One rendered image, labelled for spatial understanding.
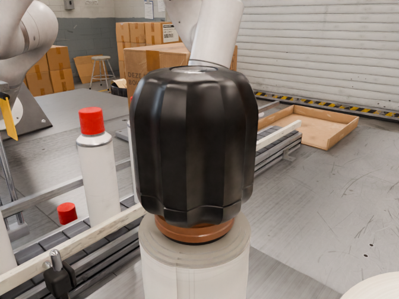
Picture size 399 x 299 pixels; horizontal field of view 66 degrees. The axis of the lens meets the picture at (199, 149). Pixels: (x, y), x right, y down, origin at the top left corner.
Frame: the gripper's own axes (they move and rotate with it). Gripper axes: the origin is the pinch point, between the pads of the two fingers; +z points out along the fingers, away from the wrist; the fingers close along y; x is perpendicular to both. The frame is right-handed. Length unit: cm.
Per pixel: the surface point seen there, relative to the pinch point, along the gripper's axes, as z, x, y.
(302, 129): -10, 61, 0
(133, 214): 9.7, -16.1, 4.6
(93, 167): 2.1, -23.7, 2.4
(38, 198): 8.7, -28.2, -3.4
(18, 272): 15.1, -32.9, 4.6
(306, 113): -17, 76, -7
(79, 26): -106, 267, -557
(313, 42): -127, 364, -132
